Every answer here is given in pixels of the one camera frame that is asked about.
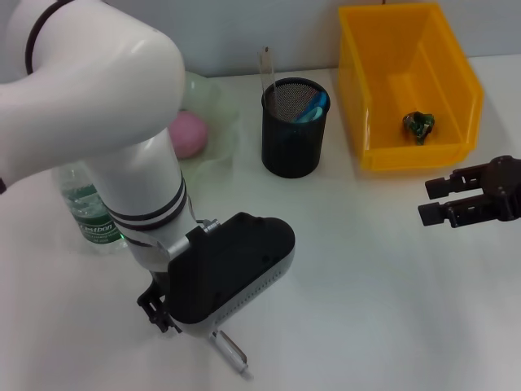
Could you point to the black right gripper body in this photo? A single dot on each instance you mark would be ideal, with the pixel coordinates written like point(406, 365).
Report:
point(506, 187)

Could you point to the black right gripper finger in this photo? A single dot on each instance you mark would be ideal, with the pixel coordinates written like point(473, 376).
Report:
point(437, 188)
point(431, 214)

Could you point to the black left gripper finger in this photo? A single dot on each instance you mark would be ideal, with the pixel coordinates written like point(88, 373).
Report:
point(160, 317)

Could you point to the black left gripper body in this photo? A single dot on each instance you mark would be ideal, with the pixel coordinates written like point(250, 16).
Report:
point(156, 289)

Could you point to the green plastic wrapper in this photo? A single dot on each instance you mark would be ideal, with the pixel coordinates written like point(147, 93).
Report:
point(418, 126)

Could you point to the grey white pen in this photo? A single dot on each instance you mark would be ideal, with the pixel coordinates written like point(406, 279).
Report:
point(230, 348)

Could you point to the clear bottle with green label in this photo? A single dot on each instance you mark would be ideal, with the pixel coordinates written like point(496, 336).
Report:
point(87, 220)

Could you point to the blue scissors with sheath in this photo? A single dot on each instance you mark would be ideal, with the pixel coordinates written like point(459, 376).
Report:
point(313, 108)

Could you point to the pink peach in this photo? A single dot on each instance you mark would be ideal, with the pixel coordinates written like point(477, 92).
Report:
point(189, 136)

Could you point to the transparent plastic ruler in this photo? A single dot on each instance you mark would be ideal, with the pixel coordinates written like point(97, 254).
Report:
point(268, 77)

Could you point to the black mesh pen holder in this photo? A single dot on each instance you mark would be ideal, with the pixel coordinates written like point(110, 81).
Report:
point(291, 150)

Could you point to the translucent green fruit bowl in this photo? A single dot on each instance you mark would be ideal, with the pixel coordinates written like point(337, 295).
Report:
point(221, 134)

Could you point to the yellow plastic bin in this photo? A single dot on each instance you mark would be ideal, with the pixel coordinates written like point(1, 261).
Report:
point(386, 61)

